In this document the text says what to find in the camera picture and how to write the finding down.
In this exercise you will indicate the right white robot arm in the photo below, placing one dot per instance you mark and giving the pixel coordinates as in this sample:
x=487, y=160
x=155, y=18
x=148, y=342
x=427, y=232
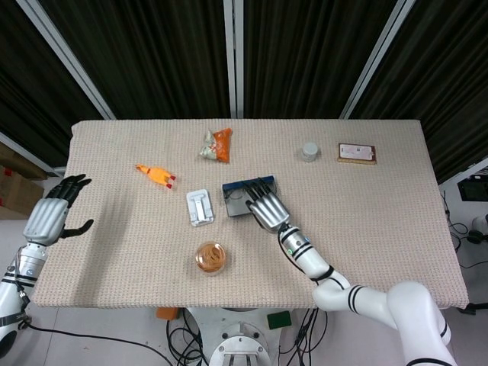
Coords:
x=408, y=305

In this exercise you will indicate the black pleated curtain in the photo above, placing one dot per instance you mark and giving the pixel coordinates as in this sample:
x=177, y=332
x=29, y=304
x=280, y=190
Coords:
x=160, y=57

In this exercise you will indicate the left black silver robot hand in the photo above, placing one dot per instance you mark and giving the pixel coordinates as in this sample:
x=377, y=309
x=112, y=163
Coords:
x=47, y=217

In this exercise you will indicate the orange white snack bag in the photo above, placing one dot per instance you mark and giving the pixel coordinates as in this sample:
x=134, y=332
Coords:
x=221, y=146

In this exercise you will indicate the yellow rubber chicken toy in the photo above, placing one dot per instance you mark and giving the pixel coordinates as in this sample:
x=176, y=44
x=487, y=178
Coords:
x=156, y=174

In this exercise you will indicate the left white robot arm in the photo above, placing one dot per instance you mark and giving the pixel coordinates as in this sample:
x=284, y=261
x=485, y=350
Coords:
x=15, y=289

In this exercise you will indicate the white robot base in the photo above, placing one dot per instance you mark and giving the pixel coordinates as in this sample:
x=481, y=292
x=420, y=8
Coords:
x=240, y=335

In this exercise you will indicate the beige waffle tablecloth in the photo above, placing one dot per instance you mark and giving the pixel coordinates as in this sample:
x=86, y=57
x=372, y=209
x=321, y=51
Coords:
x=362, y=228

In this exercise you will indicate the clear jar of rubber bands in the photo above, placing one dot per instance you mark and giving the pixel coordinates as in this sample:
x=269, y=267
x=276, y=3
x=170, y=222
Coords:
x=210, y=258

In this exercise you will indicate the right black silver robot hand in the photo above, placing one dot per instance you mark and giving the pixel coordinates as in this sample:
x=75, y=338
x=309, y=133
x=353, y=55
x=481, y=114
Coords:
x=270, y=209

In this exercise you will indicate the white slanted frame post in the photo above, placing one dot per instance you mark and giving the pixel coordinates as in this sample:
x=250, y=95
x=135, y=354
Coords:
x=375, y=57
x=68, y=57

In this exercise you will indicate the green block under table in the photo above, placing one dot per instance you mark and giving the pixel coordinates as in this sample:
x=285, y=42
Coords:
x=279, y=320

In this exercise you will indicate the red yellow flat box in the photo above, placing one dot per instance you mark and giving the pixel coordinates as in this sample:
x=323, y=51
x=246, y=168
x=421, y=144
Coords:
x=357, y=153

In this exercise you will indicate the blue grey case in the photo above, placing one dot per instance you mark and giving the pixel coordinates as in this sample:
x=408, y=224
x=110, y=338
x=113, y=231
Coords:
x=234, y=209

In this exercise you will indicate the white upright frame post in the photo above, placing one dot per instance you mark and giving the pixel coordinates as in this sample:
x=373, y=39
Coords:
x=233, y=57

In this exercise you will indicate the black wire-frame eyeglasses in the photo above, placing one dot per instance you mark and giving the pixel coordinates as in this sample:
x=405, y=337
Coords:
x=237, y=196

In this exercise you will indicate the small white cream jar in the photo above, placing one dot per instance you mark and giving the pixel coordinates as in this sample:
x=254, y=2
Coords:
x=309, y=151

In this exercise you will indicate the orange block under table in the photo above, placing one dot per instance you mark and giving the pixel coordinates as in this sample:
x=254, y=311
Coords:
x=167, y=314

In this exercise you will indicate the white folding phone stand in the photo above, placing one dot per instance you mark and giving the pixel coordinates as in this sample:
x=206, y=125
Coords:
x=200, y=207

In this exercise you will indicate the black monitor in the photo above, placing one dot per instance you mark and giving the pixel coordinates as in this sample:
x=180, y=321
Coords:
x=472, y=188

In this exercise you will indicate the brown cardboard box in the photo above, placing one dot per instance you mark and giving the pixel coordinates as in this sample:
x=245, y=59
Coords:
x=15, y=190

